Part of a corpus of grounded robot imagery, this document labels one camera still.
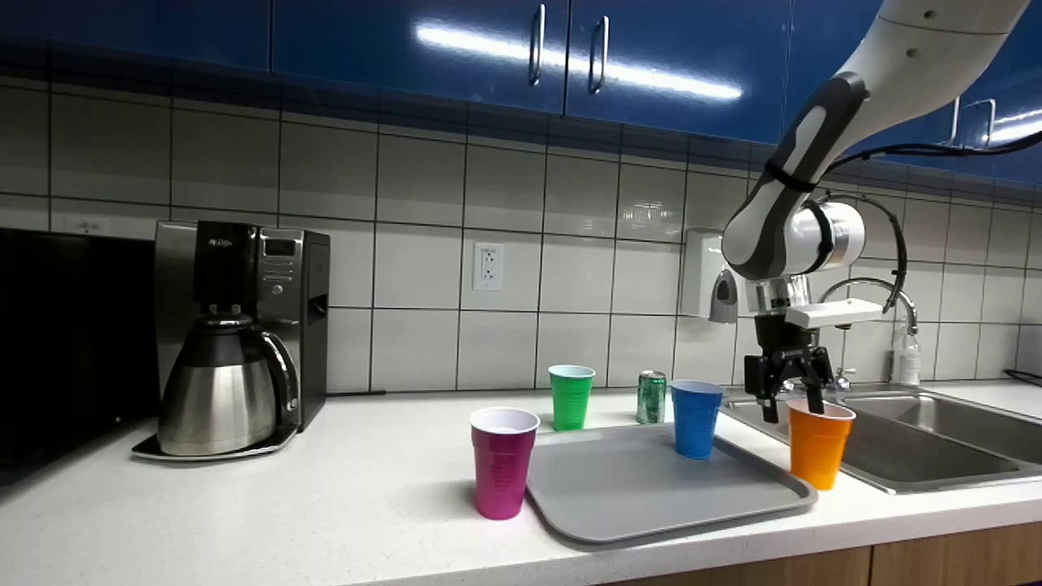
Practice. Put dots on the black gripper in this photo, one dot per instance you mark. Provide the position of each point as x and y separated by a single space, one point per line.
787 353

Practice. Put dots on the orange plastic cup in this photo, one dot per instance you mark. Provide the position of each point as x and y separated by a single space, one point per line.
819 440

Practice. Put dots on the green plastic cup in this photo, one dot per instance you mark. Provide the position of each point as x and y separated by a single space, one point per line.
571 388

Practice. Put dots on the purple plastic cup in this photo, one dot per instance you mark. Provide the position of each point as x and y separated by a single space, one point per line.
502 449

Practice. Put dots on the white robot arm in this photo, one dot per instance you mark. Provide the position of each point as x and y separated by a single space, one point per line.
913 61

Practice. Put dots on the grey plastic tray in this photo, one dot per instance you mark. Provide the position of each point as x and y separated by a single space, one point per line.
631 484

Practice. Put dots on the blue plastic cup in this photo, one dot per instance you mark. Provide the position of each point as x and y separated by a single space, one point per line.
696 418

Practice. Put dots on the white soap dispenser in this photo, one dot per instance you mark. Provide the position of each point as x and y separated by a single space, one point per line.
709 286

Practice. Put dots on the clear soap bottle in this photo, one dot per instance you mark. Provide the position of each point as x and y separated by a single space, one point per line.
904 356

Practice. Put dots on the chrome sink faucet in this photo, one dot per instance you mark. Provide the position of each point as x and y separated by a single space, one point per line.
867 343

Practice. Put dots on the green soda can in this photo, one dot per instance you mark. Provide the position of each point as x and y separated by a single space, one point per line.
652 388

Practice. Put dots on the stainless steel double sink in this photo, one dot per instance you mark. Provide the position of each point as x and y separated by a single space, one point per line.
915 440

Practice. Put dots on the blue upper cabinets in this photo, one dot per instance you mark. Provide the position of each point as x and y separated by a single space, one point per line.
709 68

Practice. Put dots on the black steel coffee maker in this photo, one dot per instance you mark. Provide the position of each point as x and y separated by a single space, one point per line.
278 278

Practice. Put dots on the steel coffee carafe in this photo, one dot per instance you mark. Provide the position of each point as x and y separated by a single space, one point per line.
232 388

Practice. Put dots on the black microwave oven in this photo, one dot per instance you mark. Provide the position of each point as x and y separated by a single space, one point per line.
76 343

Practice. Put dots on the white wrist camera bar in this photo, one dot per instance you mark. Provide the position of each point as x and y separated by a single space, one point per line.
830 315

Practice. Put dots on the white wall outlet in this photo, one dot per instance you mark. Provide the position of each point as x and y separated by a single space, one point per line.
487 264

